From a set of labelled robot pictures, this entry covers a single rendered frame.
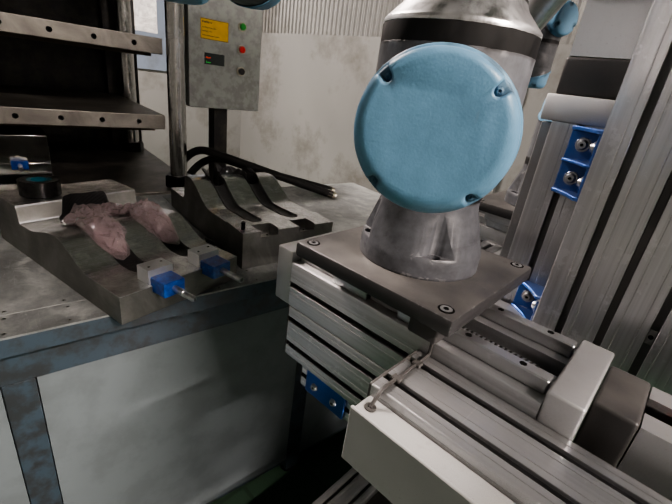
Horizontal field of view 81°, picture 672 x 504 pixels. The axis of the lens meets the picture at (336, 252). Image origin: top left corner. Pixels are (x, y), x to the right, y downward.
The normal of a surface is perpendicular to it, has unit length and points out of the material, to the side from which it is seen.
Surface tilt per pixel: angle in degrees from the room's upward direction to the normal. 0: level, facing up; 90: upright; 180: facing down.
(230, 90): 90
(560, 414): 90
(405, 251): 72
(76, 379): 90
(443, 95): 98
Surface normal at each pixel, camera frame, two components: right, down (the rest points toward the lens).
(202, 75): 0.62, 0.38
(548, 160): -0.68, 0.21
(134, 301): 0.82, 0.32
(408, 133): -0.32, 0.46
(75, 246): 0.48, -0.67
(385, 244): -0.64, -0.09
